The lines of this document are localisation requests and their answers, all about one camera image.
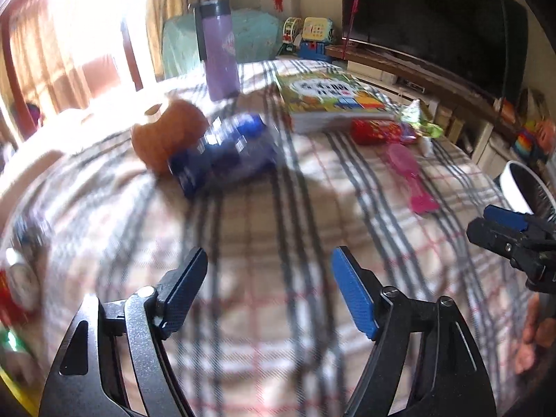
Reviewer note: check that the white bin with black bag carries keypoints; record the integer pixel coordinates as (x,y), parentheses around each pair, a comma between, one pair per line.
(512,186)

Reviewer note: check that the blue packet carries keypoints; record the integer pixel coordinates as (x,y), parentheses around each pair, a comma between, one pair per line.
(226,152)

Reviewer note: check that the plaid blanket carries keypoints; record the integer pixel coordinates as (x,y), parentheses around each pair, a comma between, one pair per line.
(260,226)

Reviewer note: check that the yellow toy phone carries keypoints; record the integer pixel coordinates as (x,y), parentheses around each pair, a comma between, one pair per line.
(316,37)

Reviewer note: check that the teal covered furniture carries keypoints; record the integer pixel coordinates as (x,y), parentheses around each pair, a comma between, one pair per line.
(252,34)

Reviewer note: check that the colourful ferris wheel toy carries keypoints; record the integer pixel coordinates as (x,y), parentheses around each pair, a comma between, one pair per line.
(290,37)

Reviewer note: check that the person's right hand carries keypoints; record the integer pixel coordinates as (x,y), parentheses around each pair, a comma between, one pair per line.
(536,339)

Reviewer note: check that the black television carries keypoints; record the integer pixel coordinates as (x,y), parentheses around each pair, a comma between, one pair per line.
(434,21)

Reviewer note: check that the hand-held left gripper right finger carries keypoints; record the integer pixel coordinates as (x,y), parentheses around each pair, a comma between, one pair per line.
(354,295)

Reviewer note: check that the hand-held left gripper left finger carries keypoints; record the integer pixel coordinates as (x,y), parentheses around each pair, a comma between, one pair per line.
(184,286)

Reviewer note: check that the green wrapper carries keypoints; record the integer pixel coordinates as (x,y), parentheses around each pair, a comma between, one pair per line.
(419,117)

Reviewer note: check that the white round object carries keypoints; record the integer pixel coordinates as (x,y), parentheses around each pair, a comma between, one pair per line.
(21,276)

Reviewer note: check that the red packet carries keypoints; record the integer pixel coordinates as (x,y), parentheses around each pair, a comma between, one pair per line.
(378,131)

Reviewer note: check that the pink hairbrush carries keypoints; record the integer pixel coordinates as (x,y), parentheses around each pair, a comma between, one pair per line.
(410,173)

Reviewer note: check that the beige curtain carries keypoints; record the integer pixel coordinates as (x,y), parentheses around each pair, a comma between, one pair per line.
(87,30)

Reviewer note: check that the orange plastic toy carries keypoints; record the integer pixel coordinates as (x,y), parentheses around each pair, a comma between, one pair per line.
(546,132)

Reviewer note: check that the beige bag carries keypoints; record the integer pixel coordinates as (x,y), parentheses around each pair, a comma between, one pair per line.
(533,106)

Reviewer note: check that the purple bottle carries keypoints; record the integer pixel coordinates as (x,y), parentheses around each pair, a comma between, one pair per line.
(219,47)

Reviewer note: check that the orange rounded object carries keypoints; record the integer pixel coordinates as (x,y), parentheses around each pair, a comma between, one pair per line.
(169,134)

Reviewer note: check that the colourful children's book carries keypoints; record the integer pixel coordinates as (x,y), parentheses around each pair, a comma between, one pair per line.
(330,95)

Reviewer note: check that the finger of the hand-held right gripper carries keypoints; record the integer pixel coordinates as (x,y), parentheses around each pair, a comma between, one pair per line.
(506,217)
(499,236)

